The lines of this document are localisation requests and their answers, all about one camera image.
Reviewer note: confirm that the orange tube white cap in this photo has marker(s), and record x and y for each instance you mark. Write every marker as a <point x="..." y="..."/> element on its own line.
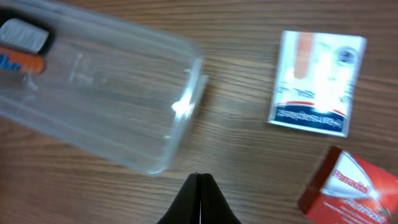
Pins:
<point x="18" y="61"/>

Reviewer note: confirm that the white blue plaster box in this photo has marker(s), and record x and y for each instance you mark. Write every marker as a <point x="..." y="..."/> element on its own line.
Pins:
<point x="315" y="81"/>

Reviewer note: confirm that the red Panadol box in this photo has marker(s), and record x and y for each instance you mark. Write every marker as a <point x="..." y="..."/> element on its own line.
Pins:
<point x="348" y="189"/>

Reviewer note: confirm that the clear plastic container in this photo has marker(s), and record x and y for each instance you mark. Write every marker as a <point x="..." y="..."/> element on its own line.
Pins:
<point x="120" y="90"/>

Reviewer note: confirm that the dark bottle white cap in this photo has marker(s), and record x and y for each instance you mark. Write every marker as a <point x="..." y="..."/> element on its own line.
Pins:
<point x="25" y="33"/>

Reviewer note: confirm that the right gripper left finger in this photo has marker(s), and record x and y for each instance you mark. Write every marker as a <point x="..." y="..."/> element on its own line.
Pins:
<point x="185" y="208"/>

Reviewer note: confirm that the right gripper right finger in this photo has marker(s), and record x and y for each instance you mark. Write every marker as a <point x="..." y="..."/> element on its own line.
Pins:
<point x="214" y="207"/>

